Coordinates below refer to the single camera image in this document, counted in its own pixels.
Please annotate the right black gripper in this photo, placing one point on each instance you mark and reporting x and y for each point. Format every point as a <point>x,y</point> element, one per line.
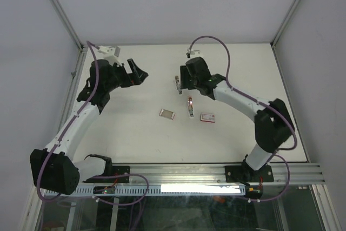
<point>184,83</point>

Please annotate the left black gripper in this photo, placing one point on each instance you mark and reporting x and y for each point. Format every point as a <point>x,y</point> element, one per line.
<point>137,76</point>

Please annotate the pink white mini stapler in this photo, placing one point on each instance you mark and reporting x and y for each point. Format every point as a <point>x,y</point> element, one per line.
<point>190,107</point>

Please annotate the staple box tray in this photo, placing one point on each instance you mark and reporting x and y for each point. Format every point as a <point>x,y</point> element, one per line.
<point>167,114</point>

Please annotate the red white staple box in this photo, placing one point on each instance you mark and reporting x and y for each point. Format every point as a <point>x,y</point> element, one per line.
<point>205,117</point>

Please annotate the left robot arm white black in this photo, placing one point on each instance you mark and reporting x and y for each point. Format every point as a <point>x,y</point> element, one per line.
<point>52,167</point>

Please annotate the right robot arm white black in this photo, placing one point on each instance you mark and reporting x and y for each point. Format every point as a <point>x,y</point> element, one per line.
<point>273,124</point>

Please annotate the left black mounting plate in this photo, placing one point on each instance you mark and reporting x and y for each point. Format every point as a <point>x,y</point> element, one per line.
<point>121,174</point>

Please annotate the black mounting plate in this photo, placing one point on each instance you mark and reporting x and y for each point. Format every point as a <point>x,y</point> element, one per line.
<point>121,174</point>
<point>237,173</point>

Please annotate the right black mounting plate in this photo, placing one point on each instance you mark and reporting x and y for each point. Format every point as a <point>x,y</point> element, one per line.
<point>237,173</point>

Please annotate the left aluminium frame post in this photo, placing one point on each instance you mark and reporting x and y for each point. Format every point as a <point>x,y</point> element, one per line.
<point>67,24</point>

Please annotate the aluminium frame post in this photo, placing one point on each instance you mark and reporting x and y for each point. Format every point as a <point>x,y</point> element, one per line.
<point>67,24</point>
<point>293,6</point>

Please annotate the grey slotted cable duct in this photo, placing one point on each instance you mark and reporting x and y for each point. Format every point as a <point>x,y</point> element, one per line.
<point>160,190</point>

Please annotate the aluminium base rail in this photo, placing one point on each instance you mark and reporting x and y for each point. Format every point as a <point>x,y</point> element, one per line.
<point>276,173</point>

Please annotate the right aluminium frame post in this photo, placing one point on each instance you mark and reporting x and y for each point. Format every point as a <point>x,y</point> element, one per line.
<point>293,6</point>

